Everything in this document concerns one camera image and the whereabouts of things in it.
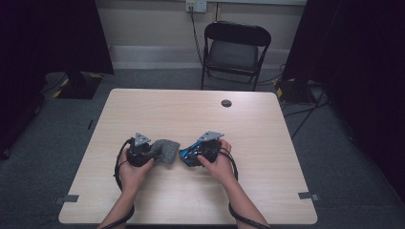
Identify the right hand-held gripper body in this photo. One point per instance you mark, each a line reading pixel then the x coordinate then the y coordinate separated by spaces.
pixel 211 148

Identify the black folding chair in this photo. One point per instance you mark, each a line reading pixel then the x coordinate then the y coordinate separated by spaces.
pixel 234 54

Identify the black stand base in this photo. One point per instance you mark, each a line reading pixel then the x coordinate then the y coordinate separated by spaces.
pixel 294 92
pixel 79 87

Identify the white wall socket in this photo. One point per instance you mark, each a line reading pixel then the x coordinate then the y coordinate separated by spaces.
pixel 196 5

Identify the black curtain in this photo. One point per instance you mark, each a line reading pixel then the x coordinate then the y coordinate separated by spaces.
pixel 359 63
pixel 47 38

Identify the person's left hand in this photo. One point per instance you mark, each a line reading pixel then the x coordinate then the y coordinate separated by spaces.
pixel 133 176

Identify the grey cloth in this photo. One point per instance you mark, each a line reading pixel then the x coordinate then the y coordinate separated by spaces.
pixel 167 151

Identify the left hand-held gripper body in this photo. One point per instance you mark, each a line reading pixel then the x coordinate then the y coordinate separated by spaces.
pixel 138 154

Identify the grey tape strip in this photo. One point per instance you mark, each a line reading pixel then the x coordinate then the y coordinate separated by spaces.
pixel 308 195
pixel 67 199

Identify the person's right hand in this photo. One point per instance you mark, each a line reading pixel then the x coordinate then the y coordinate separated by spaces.
pixel 219 171

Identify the blue toy car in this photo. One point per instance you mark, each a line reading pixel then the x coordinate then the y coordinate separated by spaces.
pixel 191 154

